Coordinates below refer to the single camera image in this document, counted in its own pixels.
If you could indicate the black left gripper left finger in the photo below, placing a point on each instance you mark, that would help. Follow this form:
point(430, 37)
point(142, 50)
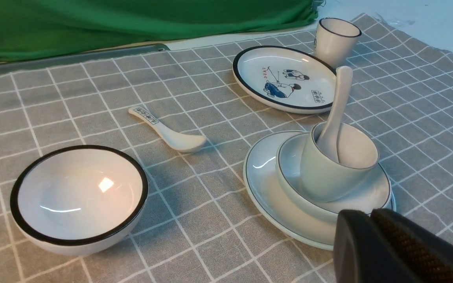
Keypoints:
point(361, 253)

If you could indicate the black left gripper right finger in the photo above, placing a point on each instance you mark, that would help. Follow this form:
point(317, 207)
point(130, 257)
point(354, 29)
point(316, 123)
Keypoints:
point(426, 254)

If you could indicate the grey-rimmed shallow white bowl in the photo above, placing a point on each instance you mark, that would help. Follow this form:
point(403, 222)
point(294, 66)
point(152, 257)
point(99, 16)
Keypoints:
point(373, 192)

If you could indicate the plain white cup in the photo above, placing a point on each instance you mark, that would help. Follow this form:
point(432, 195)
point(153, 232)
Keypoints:
point(324, 179)

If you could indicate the plain white ceramic spoon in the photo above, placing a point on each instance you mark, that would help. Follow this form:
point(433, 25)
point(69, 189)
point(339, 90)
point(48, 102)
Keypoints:
point(327, 141)

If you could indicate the large plain white plate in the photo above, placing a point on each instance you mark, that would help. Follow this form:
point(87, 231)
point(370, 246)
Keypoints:
point(266, 194)

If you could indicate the illustrated black-rimmed plate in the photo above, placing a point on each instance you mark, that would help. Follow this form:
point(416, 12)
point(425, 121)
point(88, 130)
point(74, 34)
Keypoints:
point(285, 79)

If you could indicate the white spoon with lettering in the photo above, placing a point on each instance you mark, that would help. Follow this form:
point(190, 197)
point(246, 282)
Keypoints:
point(184, 143)

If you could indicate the black-rimmed white cup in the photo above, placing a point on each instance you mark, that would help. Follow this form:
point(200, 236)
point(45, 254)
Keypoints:
point(335, 40)

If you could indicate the black-rimmed white bowl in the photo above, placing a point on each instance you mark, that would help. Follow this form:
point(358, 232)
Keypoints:
point(79, 200)

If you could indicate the green backdrop cloth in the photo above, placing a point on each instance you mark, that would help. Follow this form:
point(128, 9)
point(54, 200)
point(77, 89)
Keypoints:
point(37, 29)

